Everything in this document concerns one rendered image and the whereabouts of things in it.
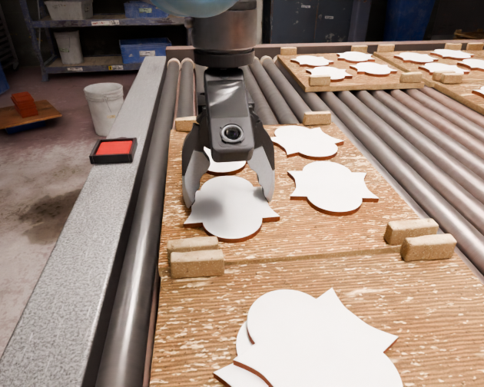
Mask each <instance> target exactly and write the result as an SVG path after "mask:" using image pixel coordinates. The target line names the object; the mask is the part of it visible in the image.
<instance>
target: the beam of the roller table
mask: <svg viewBox="0 0 484 387"><path fill-rule="evenodd" d="M166 73H167V59H166V56H147V57H145V58H144V60H143V63H142V65H141V67H140V69H139V71H138V73H137V75H136V77H135V79H134V82H133V84H132V86H131V88H130V90H129V92H128V94H127V96H126V98H125V99H124V103H123V104H122V106H121V109H120V111H119V112H118V115H117V117H116V118H115V120H114V123H113V125H112V127H111V129H110V131H109V133H108V136H107V137H106V139H111V138H118V137H136V138H137V141H138V146H137V150H136V152H135V155H134V159H133V162H124V163H109V164H94V165H93V167H92V169H91V171H90V173H89V175H88V177H87V179H86V181H85V184H84V186H83V187H82V189H81V192H80V194H79V195H78V198H77V200H76V202H75V205H74V206H73V208H72V210H71V212H70V214H69V216H68V219H67V221H66V223H65V225H64V227H63V229H62V231H61V233H60V235H59V237H58V239H57V242H56V244H55V246H54V248H53V250H52V252H51V254H50V256H49V258H48V261H47V263H46V264H45V267H44V269H43V270H42V272H41V275H40V277H39V278H38V282H37V283H36V285H35V288H34V289H33V291H32V293H31V295H30V297H29V299H28V302H27V304H26V306H25V308H24V310H23V312H22V314H21V316H20V318H19V320H18V323H17V325H16V327H15V329H14V331H13V333H12V335H11V337H10V339H9V341H8V344H7V346H6V347H5V350H4V352H3V353H2V356H1V358H0V387H95V384H96V380H97V377H98V370H99V367H100V363H101V357H102V353H103V350H104V344H105V340H106V336H107V333H108V327H109V322H110V319H111V313H112V310H113V305H114V300H115V296H116V292H117V288H118V283H119V279H120V275H121V269H122V266H123V262H124V256H125V252H126V249H127V245H128V239H129V235H130V232H131V225H132V222H133V218H134V212H135V208H136V205H137V201H138V194H139V191H140V188H141V181H142V177H143V174H144V168H145V164H146V160H147V157H148V151H149V147H150V143H151V138H152V134H153V130H154V124H155V121H156V117H157V110H158V107H159V104H160V99H161V94H162V90H163V86H164V80H165V77H166Z"/></svg>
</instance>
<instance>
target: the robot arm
mask: <svg viewBox="0 0 484 387"><path fill-rule="evenodd" d="M139 1H142V2H146V3H148V4H151V5H154V6H156V7H157V8H159V9H160V10H161V11H163V12H166V13H168V14H169V15H173V16H177V17H188V16H191V17H192V18H186V19H185V20H184V26H185V27H186V28H193V29H192V30H191V43H192V45H193V46H194V48H195V49H194V63H195V64H197V65H200V66H204V67H208V69H206V70H205V71H204V91H203V92H197V111H198V116H196V122H197V123H198V124H197V123H193V125H192V128H191V131H190V132H189V133H188V134H187V135H186V137H185V139H184V143H183V146H182V153H181V160H182V190H183V198H184V202H185V204H186V207H187V208H191V205H193V204H194V202H195V194H196V192H197V190H198V189H199V188H200V179H201V177H202V175H203V174H205V173H206V172H207V171H208V169H209V167H210V165H211V162H210V158H209V156H208V155H207V153H206V152H205V150H204V147H206V148H207V149H210V150H211V158H212V160H213V161H214V162H216V163H223V162H236V161H246V162H247V163H248V165H249V167H250V169H251V170H253V171H255V172H256V173H257V180H258V183H259V185H261V186H262V192H263V195H264V197H265V199H266V200H267V202H268V203H269V202H271V200H272V196H273V192H274V183H275V172H274V170H275V158H274V146H273V141H272V140H271V138H270V135H269V134H268V132H267V130H265V129H264V127H263V123H262V121H261V119H259V117H258V115H257V114H256V113H255V112H254V101H253V99H252V97H251V96H250V93H249V92H248V90H246V86H245V81H244V73H243V71H242V69H241V68H238V67H241V66H246V65H250V64H253V63H254V47H255V46H256V45H257V0H139ZM258 119H259V120H258Z"/></svg>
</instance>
